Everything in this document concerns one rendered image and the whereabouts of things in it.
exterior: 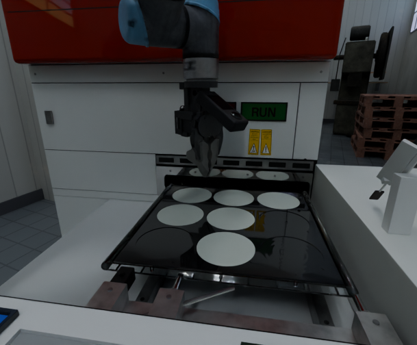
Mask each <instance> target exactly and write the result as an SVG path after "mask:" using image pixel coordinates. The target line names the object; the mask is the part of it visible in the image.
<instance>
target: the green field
mask: <svg viewBox="0 0 417 345"><path fill-rule="evenodd" d="M242 115H243V116H244V117H245V118H246V119H255V120H285V115H286V104H250V103H243V104H242Z"/></svg>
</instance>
